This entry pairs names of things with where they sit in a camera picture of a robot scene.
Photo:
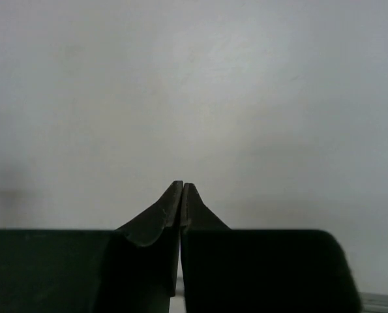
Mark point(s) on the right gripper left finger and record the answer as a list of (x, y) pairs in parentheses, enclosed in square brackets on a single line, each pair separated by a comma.
[(130, 269)]

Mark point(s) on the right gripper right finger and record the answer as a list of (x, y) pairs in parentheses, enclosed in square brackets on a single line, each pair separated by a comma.
[(228, 270)]

